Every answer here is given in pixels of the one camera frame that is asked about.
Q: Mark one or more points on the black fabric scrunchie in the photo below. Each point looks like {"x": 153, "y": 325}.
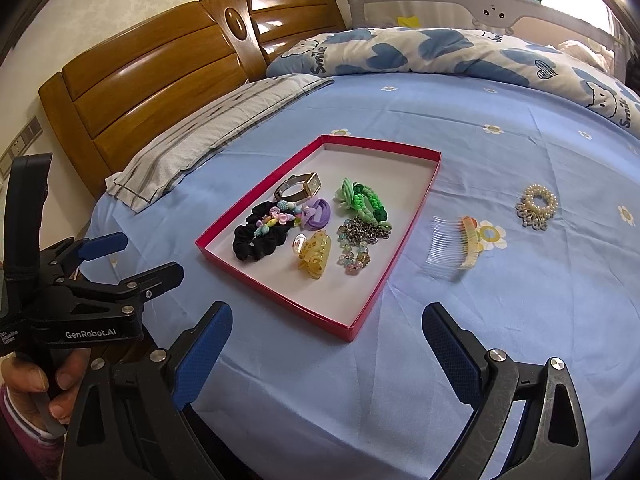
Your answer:
{"x": 250, "y": 245}

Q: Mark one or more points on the gold mesh-band wristwatch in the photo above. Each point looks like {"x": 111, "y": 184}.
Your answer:
{"x": 314, "y": 185}

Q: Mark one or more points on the grey bed guard rail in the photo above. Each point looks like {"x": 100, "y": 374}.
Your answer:
{"x": 450, "y": 7}

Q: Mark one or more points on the wall switch panel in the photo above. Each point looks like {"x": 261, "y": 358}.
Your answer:
{"x": 22, "y": 140}

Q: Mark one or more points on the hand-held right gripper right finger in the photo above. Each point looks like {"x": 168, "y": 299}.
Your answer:
{"x": 455, "y": 360}

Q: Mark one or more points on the blue floral bed sheet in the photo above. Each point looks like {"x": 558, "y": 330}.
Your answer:
{"x": 500, "y": 310}

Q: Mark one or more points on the person's left forearm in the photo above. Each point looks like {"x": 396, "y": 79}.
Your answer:
{"x": 25, "y": 450}

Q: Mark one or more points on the clear yellow hair comb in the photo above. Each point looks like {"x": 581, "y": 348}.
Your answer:
{"x": 470, "y": 245}

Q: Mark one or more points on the blue heart printed quilt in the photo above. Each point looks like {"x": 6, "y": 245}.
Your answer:
{"x": 450, "y": 50}

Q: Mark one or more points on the pearl bead scrunchie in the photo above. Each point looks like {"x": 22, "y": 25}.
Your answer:
{"x": 524, "y": 199}

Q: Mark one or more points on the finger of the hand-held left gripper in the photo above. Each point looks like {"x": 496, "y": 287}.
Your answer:
{"x": 105, "y": 246}
{"x": 150, "y": 280}

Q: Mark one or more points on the shallow red cardboard box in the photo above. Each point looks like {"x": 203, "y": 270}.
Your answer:
{"x": 385, "y": 175}

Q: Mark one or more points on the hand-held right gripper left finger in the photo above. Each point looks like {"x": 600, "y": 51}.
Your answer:
{"x": 200, "y": 360}

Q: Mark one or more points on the wooden headboard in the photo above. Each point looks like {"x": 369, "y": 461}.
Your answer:
{"x": 150, "y": 75}

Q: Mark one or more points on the yellow translucent hair claw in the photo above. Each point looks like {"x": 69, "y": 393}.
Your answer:
{"x": 315, "y": 255}

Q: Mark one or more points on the person's left hand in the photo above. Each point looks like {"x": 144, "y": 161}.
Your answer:
{"x": 25, "y": 375}

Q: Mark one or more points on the grey striped pillow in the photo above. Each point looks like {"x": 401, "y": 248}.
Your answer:
{"x": 200, "y": 135}

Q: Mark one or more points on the yellow toy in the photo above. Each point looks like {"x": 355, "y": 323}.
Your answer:
{"x": 409, "y": 21}

